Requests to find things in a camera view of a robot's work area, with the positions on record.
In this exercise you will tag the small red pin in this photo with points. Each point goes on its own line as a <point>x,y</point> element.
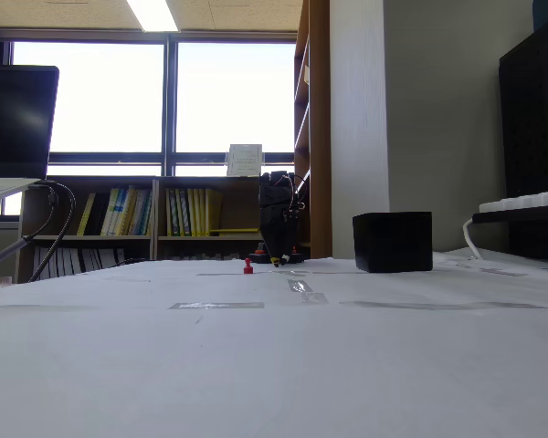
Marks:
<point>248,269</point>

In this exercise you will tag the black open box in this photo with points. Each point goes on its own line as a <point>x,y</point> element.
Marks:
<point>393,242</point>

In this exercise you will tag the black screen laptop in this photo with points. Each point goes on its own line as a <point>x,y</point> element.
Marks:
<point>13,118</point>

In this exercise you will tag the white paper table cover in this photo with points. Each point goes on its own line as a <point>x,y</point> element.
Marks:
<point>256,365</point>

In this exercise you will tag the wide yellow binder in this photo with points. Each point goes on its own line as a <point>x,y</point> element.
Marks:
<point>213,210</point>

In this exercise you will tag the black perforated pegboard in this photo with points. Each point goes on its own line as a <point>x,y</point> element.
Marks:
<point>534,114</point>

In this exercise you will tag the tall wooden bookshelf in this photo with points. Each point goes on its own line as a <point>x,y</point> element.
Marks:
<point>319,114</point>

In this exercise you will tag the black window frame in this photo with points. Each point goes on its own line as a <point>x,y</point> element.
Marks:
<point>170,100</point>

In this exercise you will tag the low wooden bookshelf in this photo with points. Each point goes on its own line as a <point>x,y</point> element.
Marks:
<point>141,182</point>

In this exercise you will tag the rectangular ceiling light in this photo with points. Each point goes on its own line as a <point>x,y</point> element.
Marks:
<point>154,13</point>

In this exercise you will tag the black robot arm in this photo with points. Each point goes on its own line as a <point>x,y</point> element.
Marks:
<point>274,191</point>

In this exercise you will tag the clear tape strip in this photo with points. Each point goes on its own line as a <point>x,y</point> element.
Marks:
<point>299,285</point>
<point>214,305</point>
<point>438,305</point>
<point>314,298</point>

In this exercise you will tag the dark teal object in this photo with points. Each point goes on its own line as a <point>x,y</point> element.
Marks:
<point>543,16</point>

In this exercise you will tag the white printed notice sheet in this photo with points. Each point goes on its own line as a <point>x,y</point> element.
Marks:
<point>244,159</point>

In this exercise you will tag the black shelf under power strip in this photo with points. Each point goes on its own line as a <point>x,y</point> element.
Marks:
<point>520,216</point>

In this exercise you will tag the leaning yellow book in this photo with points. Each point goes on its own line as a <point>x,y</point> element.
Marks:
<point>87,214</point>

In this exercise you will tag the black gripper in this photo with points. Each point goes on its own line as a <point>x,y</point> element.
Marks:
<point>276,224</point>

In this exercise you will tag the flat yellow folder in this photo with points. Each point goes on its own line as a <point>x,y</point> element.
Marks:
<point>233,230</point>

